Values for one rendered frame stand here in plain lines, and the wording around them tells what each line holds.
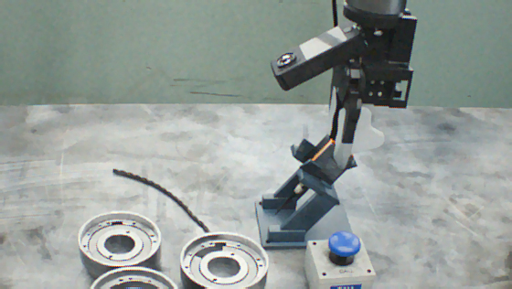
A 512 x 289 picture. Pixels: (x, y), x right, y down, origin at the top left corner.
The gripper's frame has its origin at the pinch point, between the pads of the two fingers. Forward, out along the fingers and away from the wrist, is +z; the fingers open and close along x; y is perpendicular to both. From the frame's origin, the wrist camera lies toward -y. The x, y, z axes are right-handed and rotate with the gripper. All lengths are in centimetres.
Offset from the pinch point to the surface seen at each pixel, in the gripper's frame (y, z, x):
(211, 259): -15.8, 9.0, -10.2
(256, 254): -10.3, 8.9, -9.4
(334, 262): -1.5, 7.1, -13.1
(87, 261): -30.9, 8.6, -11.6
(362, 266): 2.0, 7.4, -13.8
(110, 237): -28.5, 9.1, -6.4
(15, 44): -83, 46, 146
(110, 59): -46, 54, 147
